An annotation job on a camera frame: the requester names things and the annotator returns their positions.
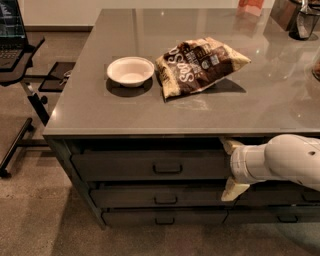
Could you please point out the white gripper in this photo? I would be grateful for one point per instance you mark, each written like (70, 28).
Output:
(237, 165)

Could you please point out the grey drawer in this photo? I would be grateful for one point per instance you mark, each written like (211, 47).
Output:
(164, 217)
(151, 165)
(273, 216)
(158, 196)
(278, 193)

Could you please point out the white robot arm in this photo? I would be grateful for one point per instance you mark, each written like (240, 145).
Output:
(286, 157)

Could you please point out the grey cabinet counter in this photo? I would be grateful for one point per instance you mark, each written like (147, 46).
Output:
(274, 94)

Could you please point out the brown chip bag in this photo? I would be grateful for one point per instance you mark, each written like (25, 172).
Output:
(195, 65)

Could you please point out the glass jar at edge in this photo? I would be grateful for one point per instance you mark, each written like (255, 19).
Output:
(315, 66)

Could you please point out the white paper bowl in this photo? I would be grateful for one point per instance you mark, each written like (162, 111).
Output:
(130, 71)

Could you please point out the orange bag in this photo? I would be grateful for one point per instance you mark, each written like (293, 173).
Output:
(253, 7)

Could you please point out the brown box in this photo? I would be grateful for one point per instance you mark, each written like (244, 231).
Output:
(284, 12)

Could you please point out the dark glass container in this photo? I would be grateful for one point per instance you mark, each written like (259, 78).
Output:
(305, 21)

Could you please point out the black laptop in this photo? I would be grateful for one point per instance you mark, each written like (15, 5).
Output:
(13, 38)

